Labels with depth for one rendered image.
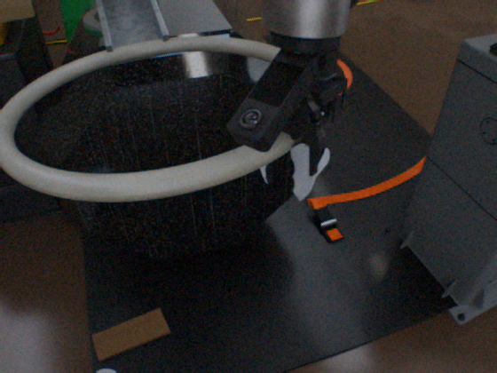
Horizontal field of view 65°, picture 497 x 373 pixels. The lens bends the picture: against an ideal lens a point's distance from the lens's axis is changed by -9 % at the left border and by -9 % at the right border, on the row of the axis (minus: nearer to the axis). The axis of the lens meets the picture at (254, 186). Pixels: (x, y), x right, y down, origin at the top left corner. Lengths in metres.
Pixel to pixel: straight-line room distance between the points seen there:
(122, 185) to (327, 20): 0.26
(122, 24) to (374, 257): 1.22
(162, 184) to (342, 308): 1.16
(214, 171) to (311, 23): 0.18
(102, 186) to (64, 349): 1.16
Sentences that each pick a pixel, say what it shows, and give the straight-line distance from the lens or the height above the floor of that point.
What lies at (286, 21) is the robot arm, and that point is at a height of 1.15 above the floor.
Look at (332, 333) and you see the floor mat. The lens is 1.47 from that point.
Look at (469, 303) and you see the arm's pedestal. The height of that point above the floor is 0.02.
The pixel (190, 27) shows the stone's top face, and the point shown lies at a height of 0.87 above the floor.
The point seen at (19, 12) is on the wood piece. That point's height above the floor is 0.80.
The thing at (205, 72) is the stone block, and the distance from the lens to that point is 1.11.
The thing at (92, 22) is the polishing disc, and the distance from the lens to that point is 1.24.
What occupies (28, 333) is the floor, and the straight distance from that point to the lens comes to 1.65.
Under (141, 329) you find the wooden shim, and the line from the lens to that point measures 1.48.
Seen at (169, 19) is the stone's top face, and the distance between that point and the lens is 1.25.
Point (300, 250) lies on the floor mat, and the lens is 1.65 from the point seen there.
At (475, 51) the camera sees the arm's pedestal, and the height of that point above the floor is 0.84.
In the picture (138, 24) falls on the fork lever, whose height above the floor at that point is 0.97.
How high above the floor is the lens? 1.30
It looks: 43 degrees down
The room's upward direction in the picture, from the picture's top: straight up
